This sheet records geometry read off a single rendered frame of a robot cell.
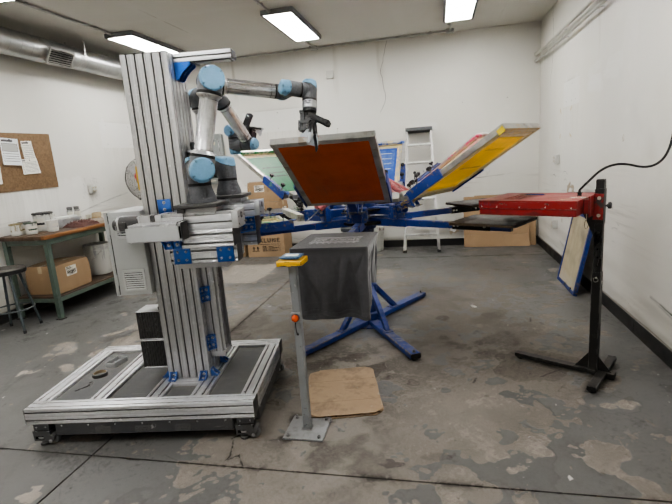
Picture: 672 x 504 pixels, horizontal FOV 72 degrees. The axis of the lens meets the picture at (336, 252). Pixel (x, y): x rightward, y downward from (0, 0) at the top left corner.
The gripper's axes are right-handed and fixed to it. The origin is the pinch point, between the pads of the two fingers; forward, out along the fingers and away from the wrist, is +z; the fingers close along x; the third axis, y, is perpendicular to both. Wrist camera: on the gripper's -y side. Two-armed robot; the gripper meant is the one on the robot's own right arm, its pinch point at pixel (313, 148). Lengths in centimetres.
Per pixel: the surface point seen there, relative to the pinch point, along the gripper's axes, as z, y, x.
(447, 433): 146, -62, -33
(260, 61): -276, 197, -413
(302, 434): 148, 13, -23
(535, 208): 25, -116, -65
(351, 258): 54, -13, -30
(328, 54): -275, 91, -413
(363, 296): 75, -19, -36
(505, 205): 21, -100, -73
